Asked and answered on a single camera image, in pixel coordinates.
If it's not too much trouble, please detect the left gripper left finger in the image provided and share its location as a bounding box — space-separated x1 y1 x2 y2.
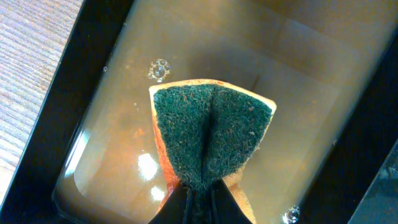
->
149 184 192 224

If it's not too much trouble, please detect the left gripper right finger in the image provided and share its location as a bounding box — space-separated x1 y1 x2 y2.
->
211 180 252 224

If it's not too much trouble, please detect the green and yellow sponge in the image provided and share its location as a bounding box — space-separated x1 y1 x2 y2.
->
149 79 277 223

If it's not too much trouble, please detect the round black serving tray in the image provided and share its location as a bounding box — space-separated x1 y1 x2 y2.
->
348 144 397 224

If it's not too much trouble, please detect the black rectangular water tray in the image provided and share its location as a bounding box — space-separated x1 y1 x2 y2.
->
1 0 397 223

